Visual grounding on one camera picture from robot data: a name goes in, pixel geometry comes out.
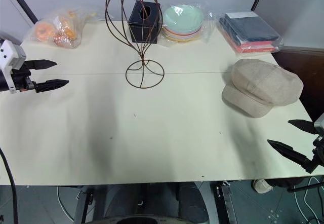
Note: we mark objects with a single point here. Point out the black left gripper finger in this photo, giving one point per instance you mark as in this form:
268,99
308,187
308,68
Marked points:
50,85
41,64

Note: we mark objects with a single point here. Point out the orange toy doughnut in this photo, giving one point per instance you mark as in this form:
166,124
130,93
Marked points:
43,31
63,37

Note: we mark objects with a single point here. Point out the black tissue box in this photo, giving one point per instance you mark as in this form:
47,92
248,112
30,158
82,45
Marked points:
144,29

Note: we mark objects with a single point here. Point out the black tripod leg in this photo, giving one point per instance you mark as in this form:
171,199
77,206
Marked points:
306,188

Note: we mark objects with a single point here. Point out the pink plate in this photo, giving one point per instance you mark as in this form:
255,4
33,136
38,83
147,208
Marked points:
188,35

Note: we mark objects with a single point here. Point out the clear plastic plate bag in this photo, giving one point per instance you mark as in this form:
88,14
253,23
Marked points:
206,18

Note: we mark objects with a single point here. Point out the beige shoe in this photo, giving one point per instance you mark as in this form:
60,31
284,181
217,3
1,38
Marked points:
262,186

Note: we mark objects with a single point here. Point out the dark navy folded cloth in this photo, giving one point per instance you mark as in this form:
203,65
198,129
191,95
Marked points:
250,29

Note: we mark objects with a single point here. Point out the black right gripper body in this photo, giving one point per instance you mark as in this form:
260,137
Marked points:
319,150

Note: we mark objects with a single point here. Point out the clear plastic cloth bag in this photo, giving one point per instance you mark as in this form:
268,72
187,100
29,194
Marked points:
278,45

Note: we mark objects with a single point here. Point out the dark brown cabinet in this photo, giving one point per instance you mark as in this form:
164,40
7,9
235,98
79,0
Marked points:
303,61

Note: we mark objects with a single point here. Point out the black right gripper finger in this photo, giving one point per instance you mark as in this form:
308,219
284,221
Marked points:
293,154
303,125

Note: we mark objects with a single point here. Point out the beige newsboy cap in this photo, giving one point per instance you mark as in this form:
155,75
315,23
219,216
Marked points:
263,87

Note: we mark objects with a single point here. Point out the black metal table leg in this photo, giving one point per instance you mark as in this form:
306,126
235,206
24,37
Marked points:
84,206
226,203

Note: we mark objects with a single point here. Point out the dark rounded cylinder shape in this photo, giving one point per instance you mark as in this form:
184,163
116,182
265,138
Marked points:
192,201

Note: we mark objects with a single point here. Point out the clear plastic doughnut bag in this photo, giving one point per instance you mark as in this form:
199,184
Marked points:
79,18

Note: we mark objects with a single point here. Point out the mint green plate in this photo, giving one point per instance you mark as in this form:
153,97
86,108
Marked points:
182,17

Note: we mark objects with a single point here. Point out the red folded cloth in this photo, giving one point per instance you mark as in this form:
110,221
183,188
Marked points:
255,47

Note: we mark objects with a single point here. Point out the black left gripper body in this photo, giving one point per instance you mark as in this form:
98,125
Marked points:
22,77

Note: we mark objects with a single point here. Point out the yellow plate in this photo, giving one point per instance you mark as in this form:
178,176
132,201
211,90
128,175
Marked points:
181,39

